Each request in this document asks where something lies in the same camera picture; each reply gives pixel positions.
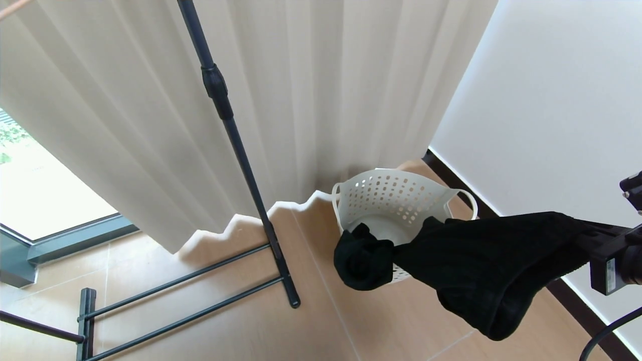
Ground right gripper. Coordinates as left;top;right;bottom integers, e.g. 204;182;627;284
588;223;642;297

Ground beige curtain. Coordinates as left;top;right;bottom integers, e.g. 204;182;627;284
0;0;500;254

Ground white laundry basket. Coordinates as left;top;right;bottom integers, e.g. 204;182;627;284
331;168;478;284

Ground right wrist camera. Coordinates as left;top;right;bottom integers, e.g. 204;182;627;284
619;170;642;216

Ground black clothes rack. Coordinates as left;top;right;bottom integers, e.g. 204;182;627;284
0;0;301;361

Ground black shorts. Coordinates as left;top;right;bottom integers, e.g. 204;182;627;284
393;211;602;341

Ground window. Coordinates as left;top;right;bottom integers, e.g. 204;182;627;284
0;108;140;289

